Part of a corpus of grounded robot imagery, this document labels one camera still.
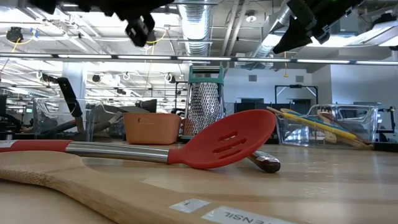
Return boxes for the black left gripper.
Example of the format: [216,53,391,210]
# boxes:
[29,0,175,22]

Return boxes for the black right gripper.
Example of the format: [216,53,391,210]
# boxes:
[272,0,364,55]

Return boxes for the oval slotted wooden spoon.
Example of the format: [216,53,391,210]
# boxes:
[280,108,374,149]

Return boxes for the wooden slotted spatula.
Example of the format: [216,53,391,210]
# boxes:
[266,106,371,149]

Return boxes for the wooden fork spoon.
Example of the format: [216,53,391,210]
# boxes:
[317,106,338,144]

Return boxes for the yellow silicone spoon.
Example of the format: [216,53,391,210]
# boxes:
[281,111,358,141]

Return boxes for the large black wide spatula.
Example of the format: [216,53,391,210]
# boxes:
[57,77,85,133]

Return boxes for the small brown wooden spoon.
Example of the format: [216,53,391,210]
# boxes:
[325,111,374,146]

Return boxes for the black square-head spatula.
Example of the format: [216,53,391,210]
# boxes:
[93,105,150,134]

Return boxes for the red slotted spoon steel shank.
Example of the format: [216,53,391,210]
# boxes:
[0,109,277,170]

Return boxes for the dark wooden spoon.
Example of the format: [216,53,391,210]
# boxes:
[247,150,282,174]

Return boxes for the large labelled wooden spoon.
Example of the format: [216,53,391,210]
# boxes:
[0,151,299,224]

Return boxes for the white support column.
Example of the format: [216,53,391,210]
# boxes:
[57,62,88,131]

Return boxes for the long ceiling light strip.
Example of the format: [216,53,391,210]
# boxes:
[0,52,398,65]

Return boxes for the clear plastic bin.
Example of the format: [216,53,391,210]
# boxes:
[33,98,125,141]
[275,104,379,149]

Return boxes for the teal steel box grater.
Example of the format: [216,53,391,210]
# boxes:
[180,64,227,140]

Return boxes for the black room monitor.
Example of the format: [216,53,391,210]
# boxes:
[136,98,158,113]

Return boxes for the orange plastic bin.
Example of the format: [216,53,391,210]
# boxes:
[123,112,182,146]

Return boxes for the yellow hanging cord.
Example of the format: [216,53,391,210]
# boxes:
[282,51,289,78]

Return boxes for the slanted silver ventilation duct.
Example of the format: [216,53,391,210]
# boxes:
[251,0,295,58]

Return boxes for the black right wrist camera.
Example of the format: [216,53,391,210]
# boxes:
[286,0,317,30]

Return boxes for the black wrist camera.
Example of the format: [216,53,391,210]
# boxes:
[125,14,155,48]
[286,0,317,30]

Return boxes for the black room rig frame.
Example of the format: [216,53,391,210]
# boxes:
[274,84,318,105]

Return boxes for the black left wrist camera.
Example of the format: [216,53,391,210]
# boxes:
[125,14,155,48]

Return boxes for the black yellow cable reel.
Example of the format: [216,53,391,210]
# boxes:
[145,29,168,47]
[6,26,24,44]

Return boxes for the wide silver ventilation duct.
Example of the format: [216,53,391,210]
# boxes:
[177,0,213,57]

